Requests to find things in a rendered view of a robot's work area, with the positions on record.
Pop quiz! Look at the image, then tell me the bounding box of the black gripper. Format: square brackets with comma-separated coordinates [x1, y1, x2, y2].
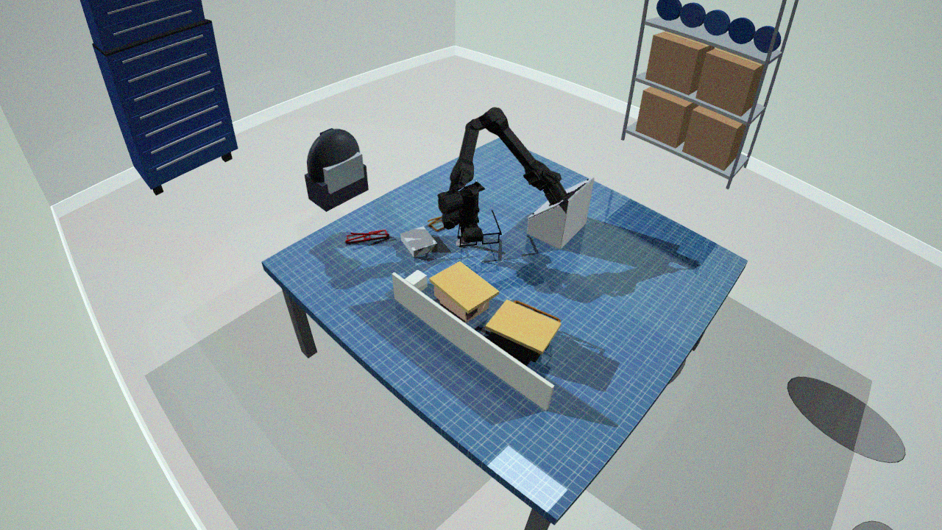
[460, 205, 484, 243]

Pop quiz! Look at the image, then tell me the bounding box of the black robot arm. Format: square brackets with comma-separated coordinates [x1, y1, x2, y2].
[437, 107, 571, 230]

